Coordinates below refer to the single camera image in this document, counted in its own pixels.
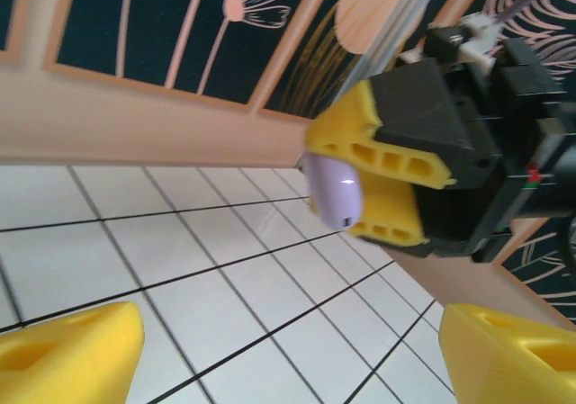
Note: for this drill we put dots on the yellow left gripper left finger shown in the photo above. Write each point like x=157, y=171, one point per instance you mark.
x=63, y=363

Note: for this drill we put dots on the aluminium frame post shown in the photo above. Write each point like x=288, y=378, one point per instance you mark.
x=405, y=21

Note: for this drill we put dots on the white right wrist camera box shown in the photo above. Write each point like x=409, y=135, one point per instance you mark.
x=481, y=39

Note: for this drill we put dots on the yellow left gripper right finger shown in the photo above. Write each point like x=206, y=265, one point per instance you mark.
x=513, y=363

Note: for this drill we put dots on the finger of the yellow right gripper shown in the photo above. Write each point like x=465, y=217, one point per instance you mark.
x=342, y=125
x=387, y=206

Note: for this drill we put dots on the purple earbud charging case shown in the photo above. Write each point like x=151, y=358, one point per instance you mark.
x=335, y=192

